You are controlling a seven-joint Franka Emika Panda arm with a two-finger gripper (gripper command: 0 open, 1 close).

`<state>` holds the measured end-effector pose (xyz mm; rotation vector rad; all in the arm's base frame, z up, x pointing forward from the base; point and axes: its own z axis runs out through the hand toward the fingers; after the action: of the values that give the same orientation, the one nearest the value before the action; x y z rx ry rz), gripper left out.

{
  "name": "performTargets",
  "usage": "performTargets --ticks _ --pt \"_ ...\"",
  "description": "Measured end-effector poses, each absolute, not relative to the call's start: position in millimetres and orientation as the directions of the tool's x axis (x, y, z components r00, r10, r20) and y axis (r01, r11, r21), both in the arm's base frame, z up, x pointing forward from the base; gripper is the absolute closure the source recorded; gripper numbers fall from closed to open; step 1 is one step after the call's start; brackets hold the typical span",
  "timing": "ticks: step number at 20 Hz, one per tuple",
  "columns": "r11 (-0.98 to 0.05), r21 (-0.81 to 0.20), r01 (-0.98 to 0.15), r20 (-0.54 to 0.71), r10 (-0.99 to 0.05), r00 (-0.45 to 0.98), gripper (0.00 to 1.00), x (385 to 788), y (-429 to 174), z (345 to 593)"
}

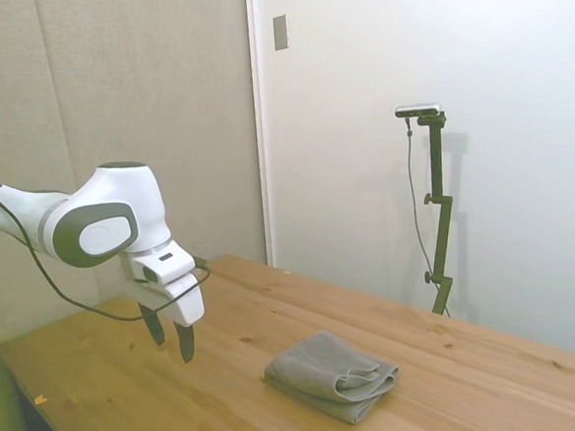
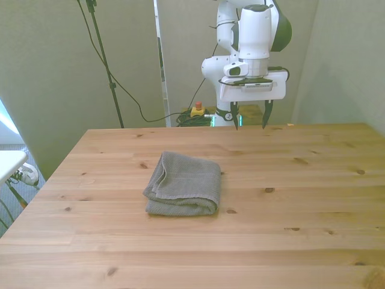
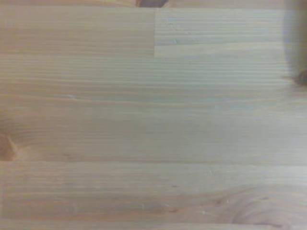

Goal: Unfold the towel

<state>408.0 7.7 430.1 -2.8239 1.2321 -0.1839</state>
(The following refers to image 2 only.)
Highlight white side table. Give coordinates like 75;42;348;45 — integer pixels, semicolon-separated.
0;150;29;185

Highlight black camera stand pole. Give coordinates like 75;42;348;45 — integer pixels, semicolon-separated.
85;0;125;129

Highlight white sneaker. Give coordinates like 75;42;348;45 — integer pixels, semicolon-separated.
10;163;40;187

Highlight grey terry towel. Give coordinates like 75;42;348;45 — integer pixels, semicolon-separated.
142;151;223;217

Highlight coiled dark green cables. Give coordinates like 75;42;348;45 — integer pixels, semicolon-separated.
176;111;215;128

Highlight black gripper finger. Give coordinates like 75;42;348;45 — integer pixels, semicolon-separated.
230;101;240;131
262;101;274;129

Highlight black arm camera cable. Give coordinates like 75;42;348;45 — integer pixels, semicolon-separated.
209;20;290;88

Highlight white partition edge strip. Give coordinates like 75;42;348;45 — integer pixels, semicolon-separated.
153;0;172;128

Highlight yellow emergency stop box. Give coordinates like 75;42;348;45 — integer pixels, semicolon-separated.
190;101;206;119

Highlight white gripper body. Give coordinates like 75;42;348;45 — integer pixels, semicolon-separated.
218;70;287;102

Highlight black stand cable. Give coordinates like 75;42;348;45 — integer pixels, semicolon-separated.
76;0;184;123

